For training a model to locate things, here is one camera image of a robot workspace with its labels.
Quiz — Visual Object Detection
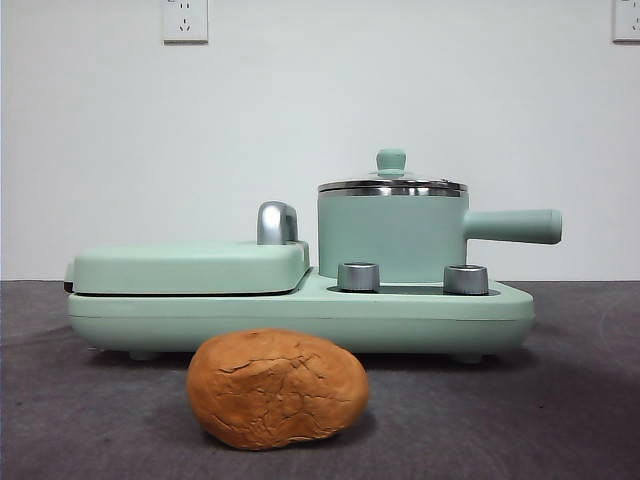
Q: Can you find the glass lid with green knob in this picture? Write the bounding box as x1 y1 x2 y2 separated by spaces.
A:
317 147 470 197

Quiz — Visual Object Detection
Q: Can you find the brown potato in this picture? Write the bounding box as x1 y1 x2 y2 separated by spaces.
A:
185 327 371 452

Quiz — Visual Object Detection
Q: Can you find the silver control knob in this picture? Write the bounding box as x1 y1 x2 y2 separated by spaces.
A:
336 260 381 292
442 263 490 296

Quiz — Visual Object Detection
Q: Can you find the green breakfast machine base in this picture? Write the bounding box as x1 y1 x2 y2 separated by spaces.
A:
67 266 536 364

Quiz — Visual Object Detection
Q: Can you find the green griddle cover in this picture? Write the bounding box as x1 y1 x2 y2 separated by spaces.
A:
63 239 313 298

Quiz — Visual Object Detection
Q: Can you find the chrome griddle cover handle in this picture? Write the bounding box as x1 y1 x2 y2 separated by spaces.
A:
256 200 302 247

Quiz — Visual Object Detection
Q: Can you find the green steamer pot with handle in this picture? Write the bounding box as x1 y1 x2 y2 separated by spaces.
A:
317 188 564 282

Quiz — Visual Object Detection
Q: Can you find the white wall socket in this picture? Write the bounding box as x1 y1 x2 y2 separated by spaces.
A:
611 0 640 44
160 0 210 46

